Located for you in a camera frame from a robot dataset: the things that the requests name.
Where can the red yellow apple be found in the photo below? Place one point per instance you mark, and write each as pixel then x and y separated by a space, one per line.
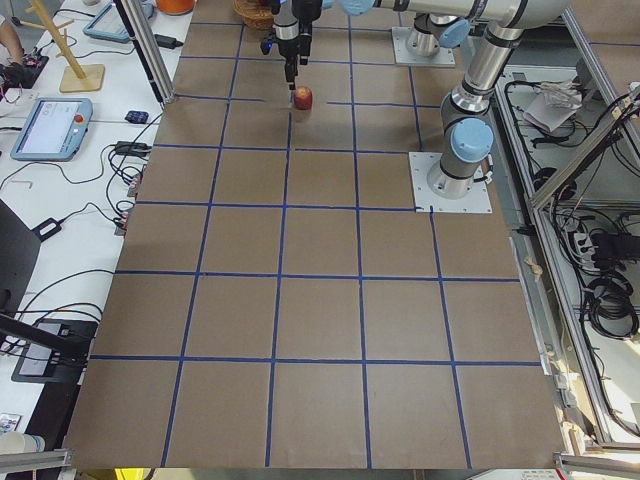
pixel 303 98

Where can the wooden mug tree stand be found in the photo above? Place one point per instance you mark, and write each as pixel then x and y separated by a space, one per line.
pixel 76 78

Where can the black monitor stand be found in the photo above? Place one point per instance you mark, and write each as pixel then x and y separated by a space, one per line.
pixel 47 345

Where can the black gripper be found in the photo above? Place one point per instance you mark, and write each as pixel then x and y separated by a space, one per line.
pixel 289 48

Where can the far teach pendant tablet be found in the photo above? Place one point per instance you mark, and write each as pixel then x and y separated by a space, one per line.
pixel 107 25

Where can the wicker basket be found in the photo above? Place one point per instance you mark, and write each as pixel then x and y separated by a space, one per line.
pixel 255 14

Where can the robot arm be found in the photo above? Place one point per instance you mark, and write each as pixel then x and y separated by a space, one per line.
pixel 448 30
pixel 467 137

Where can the orange round object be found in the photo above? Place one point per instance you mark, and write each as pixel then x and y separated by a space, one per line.
pixel 175 7

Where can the aluminium frame cage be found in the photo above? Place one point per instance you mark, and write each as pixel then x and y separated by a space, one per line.
pixel 584 177

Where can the black power adapter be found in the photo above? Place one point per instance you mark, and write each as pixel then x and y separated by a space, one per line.
pixel 167 42

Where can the near teach pendant tablet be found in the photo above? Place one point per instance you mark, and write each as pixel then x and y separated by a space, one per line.
pixel 54 130

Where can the small blue device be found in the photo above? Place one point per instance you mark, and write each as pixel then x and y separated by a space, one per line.
pixel 137 117

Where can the aluminium frame post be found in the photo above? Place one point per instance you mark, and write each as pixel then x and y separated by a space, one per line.
pixel 145 45

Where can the teach pendant tablet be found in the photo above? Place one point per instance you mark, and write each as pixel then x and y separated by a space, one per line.
pixel 54 130
pixel 107 25

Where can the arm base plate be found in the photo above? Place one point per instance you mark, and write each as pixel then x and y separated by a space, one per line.
pixel 414 48
pixel 435 192

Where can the crumpled white paper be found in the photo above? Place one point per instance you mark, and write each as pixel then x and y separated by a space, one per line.
pixel 554 104

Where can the white power strip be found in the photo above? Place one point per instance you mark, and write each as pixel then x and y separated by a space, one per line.
pixel 583 248

